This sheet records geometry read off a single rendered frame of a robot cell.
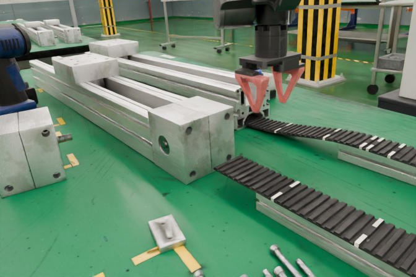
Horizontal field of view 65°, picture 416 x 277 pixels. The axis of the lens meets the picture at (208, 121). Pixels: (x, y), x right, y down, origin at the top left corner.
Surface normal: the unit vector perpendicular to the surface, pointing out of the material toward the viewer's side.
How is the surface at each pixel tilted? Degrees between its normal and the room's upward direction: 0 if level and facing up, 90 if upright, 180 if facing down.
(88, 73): 90
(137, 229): 0
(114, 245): 0
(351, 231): 0
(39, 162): 90
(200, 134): 90
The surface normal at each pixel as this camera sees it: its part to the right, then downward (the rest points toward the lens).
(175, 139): -0.77, 0.28
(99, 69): 0.64, 0.25
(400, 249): -0.06, -0.93
